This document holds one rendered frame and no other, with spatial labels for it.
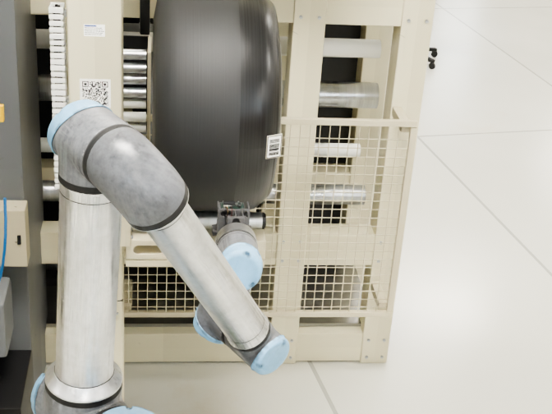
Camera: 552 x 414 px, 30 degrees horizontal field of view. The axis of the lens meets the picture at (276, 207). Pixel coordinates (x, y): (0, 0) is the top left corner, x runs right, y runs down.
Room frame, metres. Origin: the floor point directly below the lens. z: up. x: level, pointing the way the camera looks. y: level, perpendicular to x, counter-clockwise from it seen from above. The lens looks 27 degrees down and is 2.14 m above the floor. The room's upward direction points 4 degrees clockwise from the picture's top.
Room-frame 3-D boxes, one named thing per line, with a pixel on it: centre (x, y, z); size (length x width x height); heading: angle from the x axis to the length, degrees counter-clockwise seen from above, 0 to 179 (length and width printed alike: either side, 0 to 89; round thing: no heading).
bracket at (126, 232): (2.47, 0.40, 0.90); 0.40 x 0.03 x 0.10; 8
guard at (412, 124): (2.85, 0.04, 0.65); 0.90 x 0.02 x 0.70; 98
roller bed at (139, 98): (2.84, 0.49, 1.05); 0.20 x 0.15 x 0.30; 98
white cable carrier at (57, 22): (2.40, 0.55, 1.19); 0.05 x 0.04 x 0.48; 8
